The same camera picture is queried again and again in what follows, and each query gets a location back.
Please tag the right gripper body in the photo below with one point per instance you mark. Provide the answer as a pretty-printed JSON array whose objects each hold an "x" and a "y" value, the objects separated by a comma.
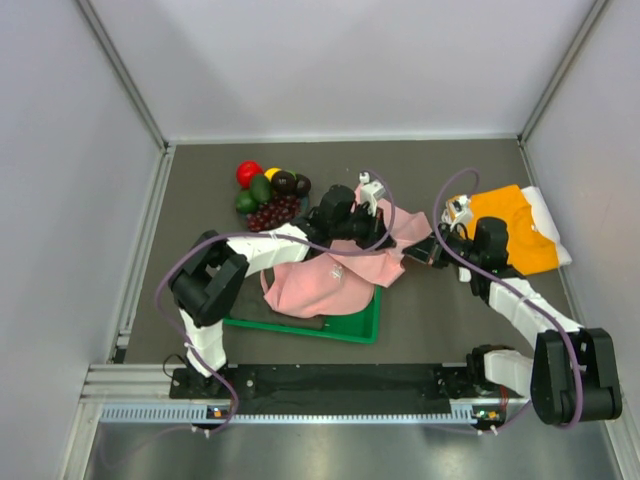
[{"x": 458, "y": 246}]

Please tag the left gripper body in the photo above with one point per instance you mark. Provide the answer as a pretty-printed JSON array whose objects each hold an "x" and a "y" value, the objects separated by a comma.
[{"x": 357, "y": 226}]

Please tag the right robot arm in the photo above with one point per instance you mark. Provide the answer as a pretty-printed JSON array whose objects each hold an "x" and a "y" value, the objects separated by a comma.
[{"x": 572, "y": 376}]

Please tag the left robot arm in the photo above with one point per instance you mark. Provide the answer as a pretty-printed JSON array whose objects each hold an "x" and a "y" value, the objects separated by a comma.
[{"x": 206, "y": 283}]

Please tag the orange folded t-shirt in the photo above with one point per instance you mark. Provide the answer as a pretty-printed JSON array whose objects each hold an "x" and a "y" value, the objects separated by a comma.
[{"x": 528, "y": 251}]

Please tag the dark kiwi fruit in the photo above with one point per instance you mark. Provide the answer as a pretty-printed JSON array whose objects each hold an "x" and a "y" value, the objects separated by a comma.
[{"x": 303, "y": 185}]

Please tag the pink baseball cap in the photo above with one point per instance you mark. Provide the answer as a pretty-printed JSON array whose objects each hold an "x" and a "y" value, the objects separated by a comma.
[{"x": 323, "y": 285}]

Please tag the dark red grape bunch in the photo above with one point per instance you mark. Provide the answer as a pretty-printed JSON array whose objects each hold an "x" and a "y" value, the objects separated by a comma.
[{"x": 272, "y": 215}]

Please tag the white folded cloth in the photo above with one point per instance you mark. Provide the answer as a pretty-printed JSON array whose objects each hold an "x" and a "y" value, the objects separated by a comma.
[{"x": 544, "y": 223}]

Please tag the dark brown fruit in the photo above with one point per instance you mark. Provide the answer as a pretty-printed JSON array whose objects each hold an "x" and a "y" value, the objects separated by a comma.
[{"x": 284, "y": 182}]

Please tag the green plastic tray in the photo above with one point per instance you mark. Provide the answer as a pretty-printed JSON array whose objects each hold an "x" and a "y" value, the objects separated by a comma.
[{"x": 359, "y": 328}]

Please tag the yellow lemon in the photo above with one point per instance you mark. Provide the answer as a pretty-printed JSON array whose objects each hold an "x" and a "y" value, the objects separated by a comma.
[{"x": 269, "y": 174}]

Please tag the green avocado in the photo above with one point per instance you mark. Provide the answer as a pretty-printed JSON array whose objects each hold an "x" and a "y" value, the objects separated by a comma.
[{"x": 260, "y": 188}]

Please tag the red tomato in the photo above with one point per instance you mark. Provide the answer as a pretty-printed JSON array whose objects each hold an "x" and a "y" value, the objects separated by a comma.
[{"x": 246, "y": 171}]

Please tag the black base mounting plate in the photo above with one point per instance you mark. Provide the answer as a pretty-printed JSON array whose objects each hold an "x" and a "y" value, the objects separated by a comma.
[{"x": 266, "y": 381}]

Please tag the dark olive folded cloth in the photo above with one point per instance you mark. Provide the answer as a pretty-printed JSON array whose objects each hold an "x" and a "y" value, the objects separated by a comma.
[{"x": 251, "y": 306}]

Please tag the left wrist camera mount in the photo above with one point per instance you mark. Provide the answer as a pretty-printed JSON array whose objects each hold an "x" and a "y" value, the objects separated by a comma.
[{"x": 371, "y": 191}]

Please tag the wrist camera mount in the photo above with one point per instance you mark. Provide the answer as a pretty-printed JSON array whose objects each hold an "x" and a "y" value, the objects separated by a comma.
[
  {"x": 457, "y": 211},
  {"x": 371, "y": 191}
]

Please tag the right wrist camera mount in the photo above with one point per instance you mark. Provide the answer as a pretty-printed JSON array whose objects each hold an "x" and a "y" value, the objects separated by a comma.
[{"x": 457, "y": 211}]

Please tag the aluminium frame rail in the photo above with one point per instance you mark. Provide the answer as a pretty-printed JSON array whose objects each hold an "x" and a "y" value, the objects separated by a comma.
[{"x": 153, "y": 381}]

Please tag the grey slotted cable duct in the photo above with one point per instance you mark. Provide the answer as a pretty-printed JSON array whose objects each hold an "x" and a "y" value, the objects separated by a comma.
[{"x": 458, "y": 414}]

